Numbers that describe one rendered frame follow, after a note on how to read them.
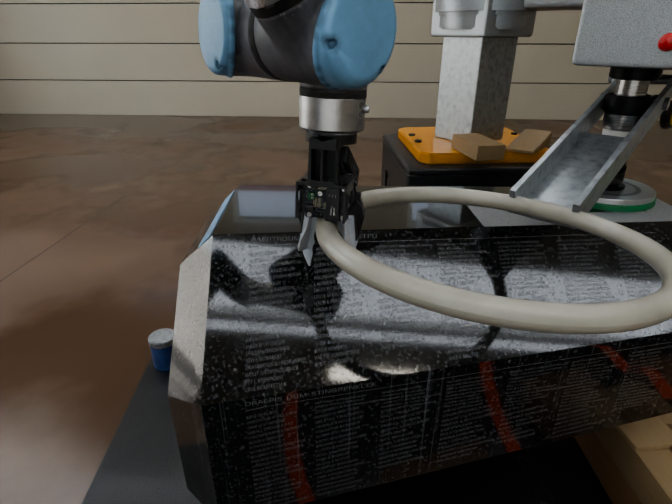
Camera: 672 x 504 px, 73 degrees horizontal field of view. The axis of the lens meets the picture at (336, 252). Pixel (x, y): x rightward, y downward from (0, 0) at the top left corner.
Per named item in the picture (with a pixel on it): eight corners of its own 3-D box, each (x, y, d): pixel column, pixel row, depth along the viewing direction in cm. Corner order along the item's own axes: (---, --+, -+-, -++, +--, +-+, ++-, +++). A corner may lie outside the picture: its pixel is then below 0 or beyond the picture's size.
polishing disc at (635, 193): (545, 176, 123) (546, 172, 122) (629, 179, 121) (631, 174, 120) (573, 203, 104) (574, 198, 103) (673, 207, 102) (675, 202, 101)
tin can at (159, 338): (186, 359, 179) (181, 332, 173) (167, 375, 171) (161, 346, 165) (167, 352, 183) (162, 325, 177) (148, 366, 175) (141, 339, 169)
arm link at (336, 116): (309, 92, 66) (375, 97, 65) (308, 127, 68) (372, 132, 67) (290, 96, 58) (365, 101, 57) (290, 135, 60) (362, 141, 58)
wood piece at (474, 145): (451, 147, 170) (452, 134, 168) (476, 146, 172) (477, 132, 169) (476, 161, 152) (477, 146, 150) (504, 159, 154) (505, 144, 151)
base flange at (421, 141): (396, 136, 207) (396, 125, 205) (502, 134, 210) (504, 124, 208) (420, 164, 163) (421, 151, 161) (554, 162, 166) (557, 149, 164)
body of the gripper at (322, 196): (292, 222, 64) (294, 134, 59) (309, 205, 72) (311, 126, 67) (346, 228, 63) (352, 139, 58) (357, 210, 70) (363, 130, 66)
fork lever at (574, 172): (613, 80, 124) (616, 61, 121) (699, 86, 112) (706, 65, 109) (490, 208, 88) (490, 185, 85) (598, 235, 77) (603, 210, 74)
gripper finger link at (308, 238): (284, 271, 69) (297, 215, 65) (295, 256, 75) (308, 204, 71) (303, 277, 69) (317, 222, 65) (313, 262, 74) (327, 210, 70)
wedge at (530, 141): (523, 141, 180) (525, 128, 178) (550, 144, 174) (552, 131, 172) (504, 150, 166) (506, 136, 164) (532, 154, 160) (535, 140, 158)
